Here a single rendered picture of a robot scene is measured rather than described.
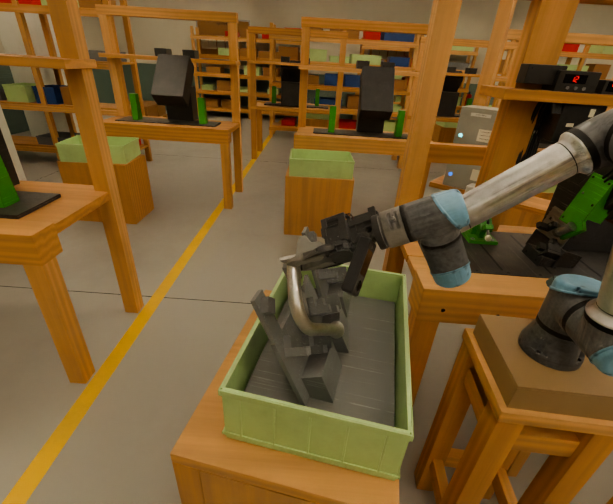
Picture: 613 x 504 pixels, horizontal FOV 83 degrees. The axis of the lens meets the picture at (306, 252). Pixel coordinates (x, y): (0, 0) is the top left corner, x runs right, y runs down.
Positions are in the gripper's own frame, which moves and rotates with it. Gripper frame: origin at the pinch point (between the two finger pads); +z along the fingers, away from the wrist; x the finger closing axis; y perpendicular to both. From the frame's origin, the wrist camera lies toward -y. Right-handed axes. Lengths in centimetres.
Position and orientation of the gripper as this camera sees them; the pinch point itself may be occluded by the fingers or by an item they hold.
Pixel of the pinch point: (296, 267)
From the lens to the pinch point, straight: 75.2
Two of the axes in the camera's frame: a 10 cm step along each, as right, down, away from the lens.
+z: -8.9, 2.8, 3.7
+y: -1.3, -9.1, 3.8
